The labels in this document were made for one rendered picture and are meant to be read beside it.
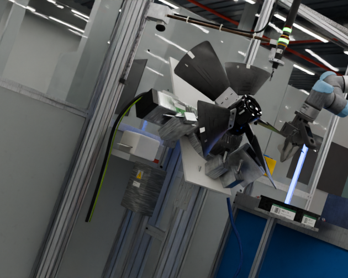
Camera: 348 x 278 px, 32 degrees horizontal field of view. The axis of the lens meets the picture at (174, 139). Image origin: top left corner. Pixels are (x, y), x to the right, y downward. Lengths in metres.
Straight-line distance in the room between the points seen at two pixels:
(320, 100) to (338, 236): 0.60
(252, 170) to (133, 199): 0.55
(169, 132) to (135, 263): 0.71
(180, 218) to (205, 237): 0.94
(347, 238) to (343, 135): 4.40
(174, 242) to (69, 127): 0.79
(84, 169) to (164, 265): 0.61
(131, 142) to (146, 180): 0.32
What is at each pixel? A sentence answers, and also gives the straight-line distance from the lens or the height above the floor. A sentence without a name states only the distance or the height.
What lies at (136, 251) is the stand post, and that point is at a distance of 2.85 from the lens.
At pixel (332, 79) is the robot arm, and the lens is 2.62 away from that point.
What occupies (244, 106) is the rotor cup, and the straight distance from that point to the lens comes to 2.54.
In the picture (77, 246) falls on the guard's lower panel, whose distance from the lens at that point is 3.14.
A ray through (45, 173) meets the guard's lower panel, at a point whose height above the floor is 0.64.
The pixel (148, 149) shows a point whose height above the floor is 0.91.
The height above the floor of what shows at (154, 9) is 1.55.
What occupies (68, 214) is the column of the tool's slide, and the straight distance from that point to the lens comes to 2.89.
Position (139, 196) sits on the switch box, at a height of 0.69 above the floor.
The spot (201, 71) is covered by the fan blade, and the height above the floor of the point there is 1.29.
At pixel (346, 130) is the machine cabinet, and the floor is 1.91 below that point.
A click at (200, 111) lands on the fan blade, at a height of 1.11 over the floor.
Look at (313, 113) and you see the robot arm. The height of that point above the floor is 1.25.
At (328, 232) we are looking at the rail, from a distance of 2.71.
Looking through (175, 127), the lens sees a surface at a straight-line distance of 2.45.
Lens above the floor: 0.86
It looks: 3 degrees up
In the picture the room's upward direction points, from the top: 19 degrees clockwise
